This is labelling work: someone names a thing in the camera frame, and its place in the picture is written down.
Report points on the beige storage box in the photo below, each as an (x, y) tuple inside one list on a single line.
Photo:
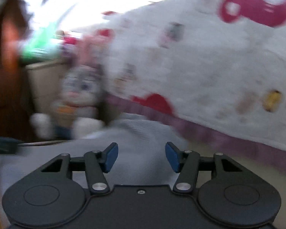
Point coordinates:
[(45, 78)]

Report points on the white red patterned bedspread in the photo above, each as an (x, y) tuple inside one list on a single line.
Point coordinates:
[(213, 69)]

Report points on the wooden nightstand with lace cover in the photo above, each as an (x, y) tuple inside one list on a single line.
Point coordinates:
[(15, 97)]

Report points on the plush bunny toy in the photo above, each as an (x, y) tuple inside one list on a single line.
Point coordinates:
[(74, 114)]

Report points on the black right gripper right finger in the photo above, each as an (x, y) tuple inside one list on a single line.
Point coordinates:
[(186, 164)]

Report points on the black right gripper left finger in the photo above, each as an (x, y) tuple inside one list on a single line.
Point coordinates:
[(98, 163)]

